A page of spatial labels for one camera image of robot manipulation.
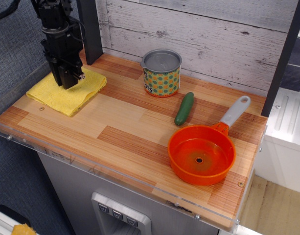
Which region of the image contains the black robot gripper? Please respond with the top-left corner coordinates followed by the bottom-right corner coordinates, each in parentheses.
top-left (33, 0), bottom-right (85, 90)

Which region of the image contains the yellow cloth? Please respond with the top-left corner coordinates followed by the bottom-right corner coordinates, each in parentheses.
top-left (26, 68), bottom-right (107, 117)

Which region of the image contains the clear acrylic table guard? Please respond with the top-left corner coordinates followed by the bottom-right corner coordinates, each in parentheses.
top-left (0, 115), bottom-right (244, 231)

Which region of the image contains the patterned tin can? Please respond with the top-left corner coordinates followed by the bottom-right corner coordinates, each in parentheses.
top-left (140, 49), bottom-right (182, 98)

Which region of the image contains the green toy cucumber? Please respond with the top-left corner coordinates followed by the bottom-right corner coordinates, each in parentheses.
top-left (174, 92), bottom-right (194, 126)

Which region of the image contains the silver dispenser button panel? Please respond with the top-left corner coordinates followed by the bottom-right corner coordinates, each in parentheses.
top-left (91, 192), bottom-right (152, 235)

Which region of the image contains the white toy sink unit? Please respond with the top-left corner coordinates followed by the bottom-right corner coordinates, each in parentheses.
top-left (254, 88), bottom-right (300, 192)

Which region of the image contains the dark left support post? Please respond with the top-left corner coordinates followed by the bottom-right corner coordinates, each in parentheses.
top-left (77, 0), bottom-right (103, 65)

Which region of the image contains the dark support post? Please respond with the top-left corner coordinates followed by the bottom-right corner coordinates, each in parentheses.
top-left (77, 0), bottom-right (103, 65)
top-left (261, 0), bottom-right (300, 117)

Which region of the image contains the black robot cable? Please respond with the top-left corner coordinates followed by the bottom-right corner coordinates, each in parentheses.
top-left (0, 0), bottom-right (22, 23)

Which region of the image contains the orange pot grey handle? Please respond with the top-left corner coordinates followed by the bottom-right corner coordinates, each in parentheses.
top-left (167, 95), bottom-right (251, 186)

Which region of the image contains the dark right support post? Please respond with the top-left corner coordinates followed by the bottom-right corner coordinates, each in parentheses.
top-left (261, 0), bottom-right (300, 117)

